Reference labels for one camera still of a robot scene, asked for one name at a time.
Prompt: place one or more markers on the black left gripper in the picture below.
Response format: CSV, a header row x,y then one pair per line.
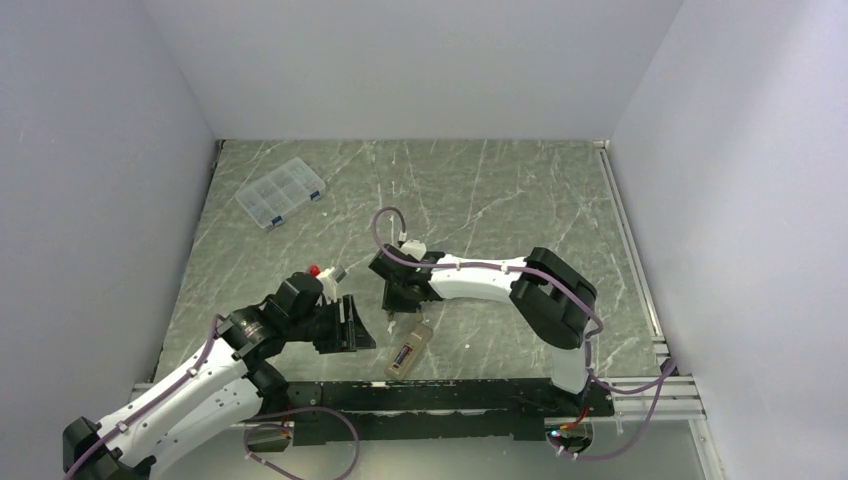
x,y
347,335

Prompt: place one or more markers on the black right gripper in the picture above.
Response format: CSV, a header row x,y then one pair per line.
x,y
391,302

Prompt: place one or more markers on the blue purple battery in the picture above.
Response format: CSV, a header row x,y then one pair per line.
x,y
402,356

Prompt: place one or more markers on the white remote control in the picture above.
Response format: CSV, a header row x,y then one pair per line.
x,y
418,338

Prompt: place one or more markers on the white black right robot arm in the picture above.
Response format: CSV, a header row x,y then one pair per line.
x,y
551,296

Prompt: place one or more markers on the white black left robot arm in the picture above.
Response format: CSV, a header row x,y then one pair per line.
x,y
227,380

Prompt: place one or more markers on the clear plastic organizer box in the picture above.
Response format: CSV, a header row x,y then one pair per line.
x,y
273,198

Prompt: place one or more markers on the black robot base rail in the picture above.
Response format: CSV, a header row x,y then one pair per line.
x,y
523,409

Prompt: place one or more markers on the aluminium frame rail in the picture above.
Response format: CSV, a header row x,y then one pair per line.
x,y
679,401

